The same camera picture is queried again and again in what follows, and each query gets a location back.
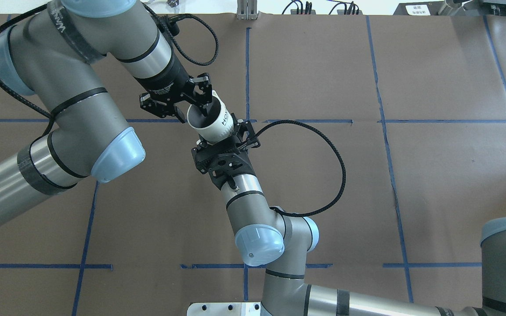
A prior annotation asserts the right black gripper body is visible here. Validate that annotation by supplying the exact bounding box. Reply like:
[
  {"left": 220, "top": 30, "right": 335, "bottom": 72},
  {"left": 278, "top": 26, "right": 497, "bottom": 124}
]
[{"left": 201, "top": 145, "right": 255, "bottom": 190}]

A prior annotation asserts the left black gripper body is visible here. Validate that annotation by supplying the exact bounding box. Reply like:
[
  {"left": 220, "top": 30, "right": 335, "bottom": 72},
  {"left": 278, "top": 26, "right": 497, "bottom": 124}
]
[{"left": 133, "top": 57, "right": 194, "bottom": 104}]

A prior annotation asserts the white ribbed mug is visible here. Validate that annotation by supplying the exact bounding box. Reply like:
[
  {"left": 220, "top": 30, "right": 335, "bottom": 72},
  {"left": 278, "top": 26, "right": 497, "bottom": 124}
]
[{"left": 187, "top": 90, "right": 234, "bottom": 144}]

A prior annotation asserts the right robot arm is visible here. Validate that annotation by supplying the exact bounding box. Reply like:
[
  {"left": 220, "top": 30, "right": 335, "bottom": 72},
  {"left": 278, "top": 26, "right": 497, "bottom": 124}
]
[{"left": 188, "top": 113, "right": 506, "bottom": 316}]

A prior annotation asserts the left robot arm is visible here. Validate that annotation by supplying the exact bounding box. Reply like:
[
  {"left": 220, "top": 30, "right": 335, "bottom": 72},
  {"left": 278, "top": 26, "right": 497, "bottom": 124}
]
[{"left": 0, "top": 0, "right": 213, "bottom": 226}]

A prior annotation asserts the left black power strip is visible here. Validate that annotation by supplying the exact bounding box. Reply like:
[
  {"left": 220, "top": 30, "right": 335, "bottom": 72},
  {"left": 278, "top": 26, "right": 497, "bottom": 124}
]
[{"left": 290, "top": 8, "right": 317, "bottom": 15}]

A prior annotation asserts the black power strip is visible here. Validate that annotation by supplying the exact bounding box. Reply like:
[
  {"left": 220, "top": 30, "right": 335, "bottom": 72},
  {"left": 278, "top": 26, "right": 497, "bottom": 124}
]
[
  {"left": 336, "top": 7, "right": 363, "bottom": 15},
  {"left": 290, "top": 8, "right": 317, "bottom": 15}
]

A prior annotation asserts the right black power strip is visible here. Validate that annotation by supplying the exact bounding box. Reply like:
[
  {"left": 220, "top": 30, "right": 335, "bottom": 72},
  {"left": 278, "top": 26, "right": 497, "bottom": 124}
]
[{"left": 336, "top": 7, "right": 363, "bottom": 15}]

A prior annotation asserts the brown paper table mat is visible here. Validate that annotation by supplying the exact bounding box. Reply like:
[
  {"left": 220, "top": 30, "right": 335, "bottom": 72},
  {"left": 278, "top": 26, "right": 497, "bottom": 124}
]
[{"left": 0, "top": 14, "right": 506, "bottom": 316}]

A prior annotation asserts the dark box with label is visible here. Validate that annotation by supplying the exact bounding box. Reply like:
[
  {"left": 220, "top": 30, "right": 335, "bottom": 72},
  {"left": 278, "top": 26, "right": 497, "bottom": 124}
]
[{"left": 392, "top": 0, "right": 445, "bottom": 16}]

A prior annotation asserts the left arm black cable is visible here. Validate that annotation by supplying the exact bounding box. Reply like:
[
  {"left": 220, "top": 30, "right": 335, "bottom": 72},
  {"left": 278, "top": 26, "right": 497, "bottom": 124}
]
[{"left": 0, "top": 4, "right": 219, "bottom": 136}]

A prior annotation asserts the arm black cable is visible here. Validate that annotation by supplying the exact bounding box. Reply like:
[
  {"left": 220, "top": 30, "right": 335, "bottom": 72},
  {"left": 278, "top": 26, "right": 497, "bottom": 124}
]
[
  {"left": 244, "top": 119, "right": 347, "bottom": 219},
  {"left": 0, "top": 4, "right": 219, "bottom": 136}
]

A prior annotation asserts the aluminium frame post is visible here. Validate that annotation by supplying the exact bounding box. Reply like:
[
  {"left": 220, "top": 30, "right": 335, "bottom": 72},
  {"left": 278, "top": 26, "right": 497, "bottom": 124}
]
[{"left": 236, "top": 0, "right": 259, "bottom": 21}]

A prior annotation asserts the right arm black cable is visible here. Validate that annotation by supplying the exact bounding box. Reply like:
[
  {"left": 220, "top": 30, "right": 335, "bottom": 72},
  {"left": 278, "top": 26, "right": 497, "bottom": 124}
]
[{"left": 244, "top": 119, "right": 347, "bottom": 219}]

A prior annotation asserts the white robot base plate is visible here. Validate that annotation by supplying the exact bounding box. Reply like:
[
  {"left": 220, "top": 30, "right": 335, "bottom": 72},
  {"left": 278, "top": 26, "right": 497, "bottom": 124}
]
[{"left": 186, "top": 302, "right": 261, "bottom": 316}]

